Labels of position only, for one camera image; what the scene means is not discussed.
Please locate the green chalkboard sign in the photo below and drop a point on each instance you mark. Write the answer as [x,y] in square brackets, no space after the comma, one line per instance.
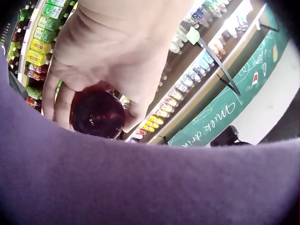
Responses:
[248,84]

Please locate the person's left thumb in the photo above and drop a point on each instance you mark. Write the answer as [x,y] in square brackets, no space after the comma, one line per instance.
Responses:
[138,112]

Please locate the person's left hand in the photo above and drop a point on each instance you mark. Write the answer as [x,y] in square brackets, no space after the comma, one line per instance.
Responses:
[112,42]

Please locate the dark red drink bottle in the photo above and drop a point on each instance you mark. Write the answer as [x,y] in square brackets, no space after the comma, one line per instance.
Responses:
[98,112]

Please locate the person's left fingers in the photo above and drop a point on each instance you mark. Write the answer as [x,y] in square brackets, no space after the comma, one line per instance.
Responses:
[56,103]

